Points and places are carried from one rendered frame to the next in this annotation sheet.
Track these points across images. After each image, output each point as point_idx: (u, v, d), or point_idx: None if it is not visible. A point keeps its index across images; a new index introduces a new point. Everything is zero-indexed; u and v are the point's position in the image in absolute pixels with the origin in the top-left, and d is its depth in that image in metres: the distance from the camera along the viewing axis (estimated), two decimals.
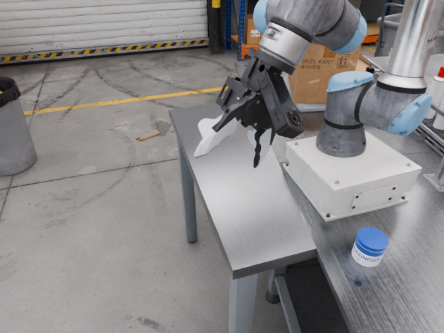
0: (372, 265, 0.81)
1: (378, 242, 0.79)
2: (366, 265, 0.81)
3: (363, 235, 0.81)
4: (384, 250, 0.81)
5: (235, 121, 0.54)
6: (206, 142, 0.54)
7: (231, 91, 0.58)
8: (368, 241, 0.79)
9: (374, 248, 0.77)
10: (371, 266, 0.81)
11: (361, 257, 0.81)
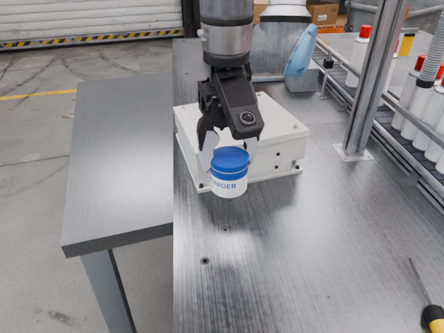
0: (228, 194, 0.60)
1: (233, 160, 0.58)
2: (221, 195, 0.60)
3: (218, 153, 0.60)
4: (246, 176, 0.60)
5: (210, 133, 0.54)
6: (201, 161, 0.58)
7: None
8: (219, 159, 0.58)
9: (221, 167, 0.56)
10: (227, 197, 0.60)
11: (213, 182, 0.60)
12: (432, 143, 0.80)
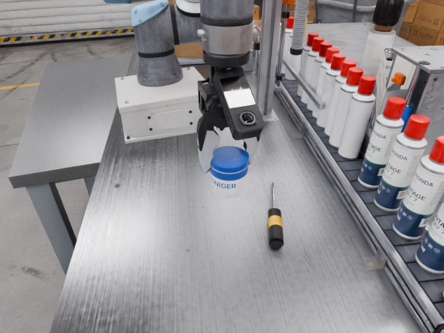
0: (228, 194, 0.60)
1: (233, 160, 0.58)
2: (221, 195, 0.60)
3: (218, 153, 0.60)
4: (246, 176, 0.60)
5: (211, 133, 0.54)
6: (201, 161, 0.58)
7: None
8: (219, 159, 0.58)
9: (221, 167, 0.56)
10: (227, 197, 0.60)
11: (213, 182, 0.60)
12: None
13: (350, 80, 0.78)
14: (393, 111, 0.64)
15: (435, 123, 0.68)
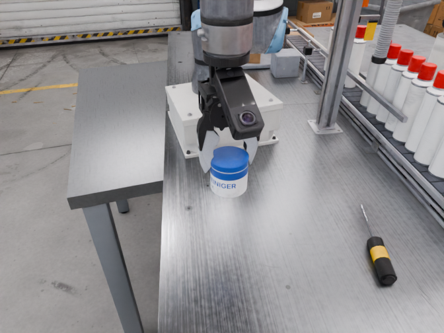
0: (228, 194, 0.60)
1: (233, 160, 0.58)
2: (221, 195, 0.60)
3: (218, 153, 0.60)
4: (246, 176, 0.60)
5: (210, 133, 0.54)
6: (201, 161, 0.58)
7: None
8: (219, 159, 0.58)
9: (221, 167, 0.56)
10: (227, 197, 0.60)
11: (213, 182, 0.60)
12: (390, 114, 0.92)
13: None
14: None
15: None
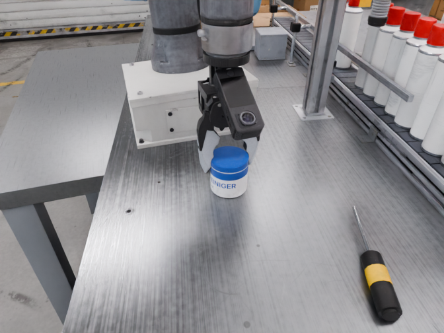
0: (228, 194, 0.60)
1: (233, 160, 0.58)
2: (221, 195, 0.60)
3: (218, 153, 0.60)
4: (246, 176, 0.60)
5: (211, 133, 0.54)
6: (201, 161, 0.58)
7: None
8: (219, 159, 0.58)
9: (221, 167, 0.56)
10: (227, 197, 0.60)
11: (213, 182, 0.60)
12: (391, 94, 0.74)
13: None
14: None
15: None
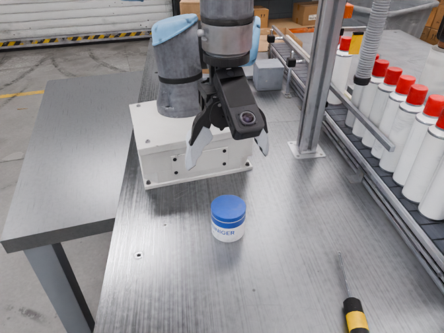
0: (228, 239, 0.67)
1: (232, 211, 0.65)
2: (221, 240, 0.68)
3: (219, 203, 0.67)
4: (243, 222, 0.67)
5: (206, 129, 0.54)
6: (187, 156, 0.56)
7: None
8: (219, 209, 0.65)
9: (221, 217, 0.64)
10: (226, 241, 0.67)
11: (215, 228, 0.67)
12: (376, 139, 0.81)
13: None
14: None
15: None
